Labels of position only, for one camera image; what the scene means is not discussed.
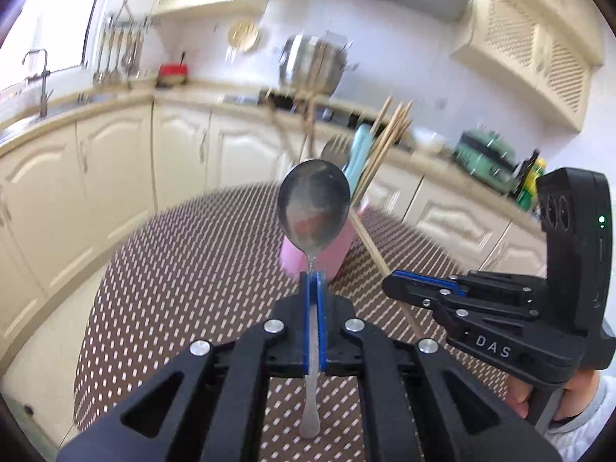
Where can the cream lower cabinets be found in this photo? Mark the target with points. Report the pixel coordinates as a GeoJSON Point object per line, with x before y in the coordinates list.
{"type": "Point", "coordinates": [115, 163]}

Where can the large cream lattice cabinet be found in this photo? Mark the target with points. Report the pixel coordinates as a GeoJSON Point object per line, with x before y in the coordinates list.
{"type": "Point", "coordinates": [529, 48]}

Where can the metal faucet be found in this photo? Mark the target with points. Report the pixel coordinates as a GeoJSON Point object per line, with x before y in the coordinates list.
{"type": "Point", "coordinates": [43, 91]}

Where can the person's right hand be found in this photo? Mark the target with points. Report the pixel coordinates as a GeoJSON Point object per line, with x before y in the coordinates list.
{"type": "Point", "coordinates": [517, 394]}

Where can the white bowl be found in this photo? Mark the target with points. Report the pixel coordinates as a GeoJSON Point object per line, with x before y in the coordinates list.
{"type": "Point", "coordinates": [428, 140]}

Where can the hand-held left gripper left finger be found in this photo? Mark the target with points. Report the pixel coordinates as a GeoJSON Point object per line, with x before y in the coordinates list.
{"type": "Point", "coordinates": [304, 327]}

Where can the metal spoon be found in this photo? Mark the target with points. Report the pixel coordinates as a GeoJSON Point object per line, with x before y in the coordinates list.
{"type": "Point", "coordinates": [313, 202]}

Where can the person's right forearm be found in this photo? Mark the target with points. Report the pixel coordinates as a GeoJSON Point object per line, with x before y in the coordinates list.
{"type": "Point", "coordinates": [592, 418]}

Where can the kitchen window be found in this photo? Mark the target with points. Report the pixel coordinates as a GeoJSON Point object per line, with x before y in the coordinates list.
{"type": "Point", "coordinates": [48, 24]}

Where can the hanging metal skimmer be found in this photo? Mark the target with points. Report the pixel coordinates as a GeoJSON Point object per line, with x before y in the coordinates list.
{"type": "Point", "coordinates": [127, 55]}

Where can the green electric cooker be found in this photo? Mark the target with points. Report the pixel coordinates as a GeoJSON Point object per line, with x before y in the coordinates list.
{"type": "Point", "coordinates": [483, 159]}

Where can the stack of white bowls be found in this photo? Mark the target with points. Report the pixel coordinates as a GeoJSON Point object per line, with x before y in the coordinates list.
{"type": "Point", "coordinates": [142, 82]}

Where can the metal wall utensil rack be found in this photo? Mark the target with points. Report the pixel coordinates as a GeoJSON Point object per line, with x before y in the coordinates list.
{"type": "Point", "coordinates": [125, 14]}

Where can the cream hanging colander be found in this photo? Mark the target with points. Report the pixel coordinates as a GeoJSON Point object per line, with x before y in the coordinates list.
{"type": "Point", "coordinates": [243, 34]}

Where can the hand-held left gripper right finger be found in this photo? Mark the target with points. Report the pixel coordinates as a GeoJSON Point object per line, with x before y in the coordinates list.
{"type": "Point", "coordinates": [323, 327]}

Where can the stainless steel steamer pot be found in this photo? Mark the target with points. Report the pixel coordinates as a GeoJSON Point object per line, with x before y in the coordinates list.
{"type": "Point", "coordinates": [308, 65]}

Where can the steel sink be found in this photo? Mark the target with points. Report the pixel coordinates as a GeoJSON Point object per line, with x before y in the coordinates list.
{"type": "Point", "coordinates": [82, 99]}

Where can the wooden chopsticks in cup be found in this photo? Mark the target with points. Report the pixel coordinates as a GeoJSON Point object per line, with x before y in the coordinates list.
{"type": "Point", "coordinates": [390, 139]}

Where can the black gas stove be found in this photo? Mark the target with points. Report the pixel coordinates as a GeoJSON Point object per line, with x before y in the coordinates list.
{"type": "Point", "coordinates": [332, 114]}

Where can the brown polka dot tablecloth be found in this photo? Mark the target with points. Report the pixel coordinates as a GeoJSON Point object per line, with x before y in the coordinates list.
{"type": "Point", "coordinates": [192, 274]}

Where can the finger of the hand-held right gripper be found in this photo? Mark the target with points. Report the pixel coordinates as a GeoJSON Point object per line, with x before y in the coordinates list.
{"type": "Point", "coordinates": [414, 281]}
{"type": "Point", "coordinates": [457, 309]}

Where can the red container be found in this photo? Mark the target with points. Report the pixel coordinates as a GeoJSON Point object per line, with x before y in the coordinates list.
{"type": "Point", "coordinates": [173, 73]}

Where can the pink paper cup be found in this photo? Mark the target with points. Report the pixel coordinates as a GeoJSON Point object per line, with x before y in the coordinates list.
{"type": "Point", "coordinates": [337, 260]}

